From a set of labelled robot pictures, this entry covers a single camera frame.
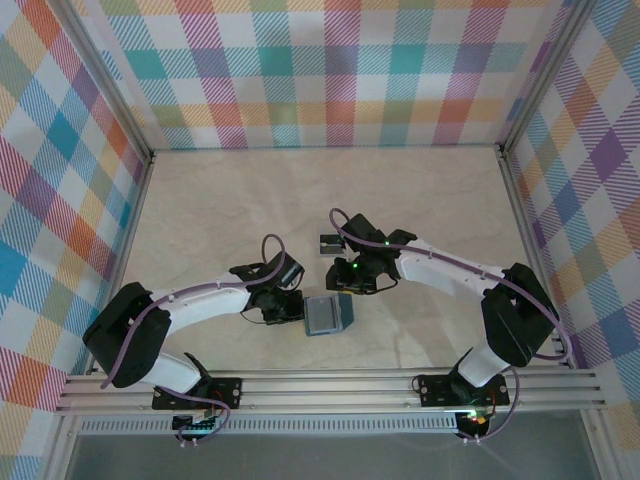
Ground teal card holder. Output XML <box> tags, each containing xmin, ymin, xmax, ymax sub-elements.
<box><xmin>302</xmin><ymin>293</ymin><xmax>357</xmax><ymax>337</ymax></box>

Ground light grey credit card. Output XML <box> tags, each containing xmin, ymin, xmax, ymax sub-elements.
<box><xmin>305</xmin><ymin>296</ymin><xmax>342</xmax><ymax>334</ymax></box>

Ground clear plastic tray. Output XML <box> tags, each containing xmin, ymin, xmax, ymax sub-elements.
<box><xmin>317</xmin><ymin>233</ymin><xmax>350</xmax><ymax>258</ymax></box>

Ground black controller board green lights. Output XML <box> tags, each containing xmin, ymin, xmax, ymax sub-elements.
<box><xmin>172</xmin><ymin>409</ymin><xmax>224</xmax><ymax>435</ymax></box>

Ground orange controller board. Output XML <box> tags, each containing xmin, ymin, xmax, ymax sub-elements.
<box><xmin>459</xmin><ymin>408</ymin><xmax>497</xmax><ymax>432</ymax></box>

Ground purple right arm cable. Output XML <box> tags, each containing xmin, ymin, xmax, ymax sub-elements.
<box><xmin>328</xmin><ymin>208</ymin><xmax>574</xmax><ymax>446</ymax></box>

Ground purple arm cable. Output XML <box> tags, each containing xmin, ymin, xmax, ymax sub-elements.
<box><xmin>99</xmin><ymin>233</ymin><xmax>289</xmax><ymax>447</ymax></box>
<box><xmin>328</xmin><ymin>208</ymin><xmax>574</xmax><ymax>446</ymax></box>

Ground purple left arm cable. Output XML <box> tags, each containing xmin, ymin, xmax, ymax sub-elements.
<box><xmin>99</xmin><ymin>233</ymin><xmax>289</xmax><ymax>447</ymax></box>

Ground aluminium mounting rail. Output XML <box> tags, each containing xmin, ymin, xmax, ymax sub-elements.
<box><xmin>53</xmin><ymin>367</ymin><xmax>609</xmax><ymax>415</ymax></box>

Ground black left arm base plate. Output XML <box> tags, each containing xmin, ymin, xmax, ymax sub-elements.
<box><xmin>151</xmin><ymin>377</ymin><xmax>244</xmax><ymax>411</ymax></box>

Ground slotted grey cable duct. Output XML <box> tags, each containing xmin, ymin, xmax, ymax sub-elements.
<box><xmin>77</xmin><ymin>413</ymin><xmax>461</xmax><ymax>436</ymax></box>

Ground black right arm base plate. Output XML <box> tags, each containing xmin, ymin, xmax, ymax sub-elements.
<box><xmin>418</xmin><ymin>373</ymin><xmax>511</xmax><ymax>407</ymax></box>

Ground aluminium side rail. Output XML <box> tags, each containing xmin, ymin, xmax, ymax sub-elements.
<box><xmin>497</xmin><ymin>144</ymin><xmax>574</xmax><ymax>371</ymax></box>
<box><xmin>84</xmin><ymin>149</ymin><xmax>157</xmax><ymax>376</ymax></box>

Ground aluminium frame leg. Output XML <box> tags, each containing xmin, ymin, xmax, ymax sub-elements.
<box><xmin>42</xmin><ymin>414</ymin><xmax>84</xmax><ymax>480</ymax></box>
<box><xmin>582</xmin><ymin>412</ymin><xmax>619</xmax><ymax>480</ymax></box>

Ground aluminium frame post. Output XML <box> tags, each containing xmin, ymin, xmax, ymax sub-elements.
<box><xmin>497</xmin><ymin>0</ymin><xmax>601</xmax><ymax>161</ymax></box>
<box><xmin>52</xmin><ymin>0</ymin><xmax>157</xmax><ymax>164</ymax></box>

